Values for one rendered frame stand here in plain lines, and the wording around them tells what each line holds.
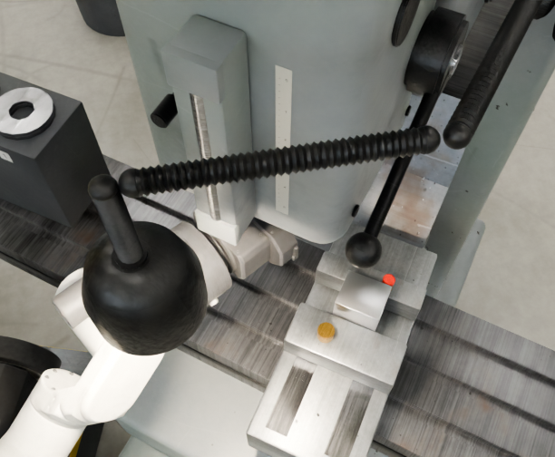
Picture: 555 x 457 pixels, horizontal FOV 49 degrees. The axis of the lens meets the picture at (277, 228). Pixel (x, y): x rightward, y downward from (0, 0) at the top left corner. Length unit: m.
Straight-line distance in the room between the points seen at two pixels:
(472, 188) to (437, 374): 0.37
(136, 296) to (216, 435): 0.65
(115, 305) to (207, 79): 0.14
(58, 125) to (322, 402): 0.53
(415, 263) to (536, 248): 1.36
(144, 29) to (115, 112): 2.06
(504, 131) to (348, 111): 0.64
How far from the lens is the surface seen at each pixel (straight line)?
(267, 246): 0.65
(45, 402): 0.65
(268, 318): 0.94
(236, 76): 0.40
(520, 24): 0.37
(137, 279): 0.34
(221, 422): 0.97
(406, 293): 0.85
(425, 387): 0.93
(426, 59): 0.51
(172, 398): 0.99
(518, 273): 2.19
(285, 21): 0.38
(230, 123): 0.42
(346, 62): 0.38
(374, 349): 0.81
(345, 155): 0.29
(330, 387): 0.83
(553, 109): 2.68
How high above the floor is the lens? 1.81
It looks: 59 degrees down
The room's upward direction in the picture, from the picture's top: straight up
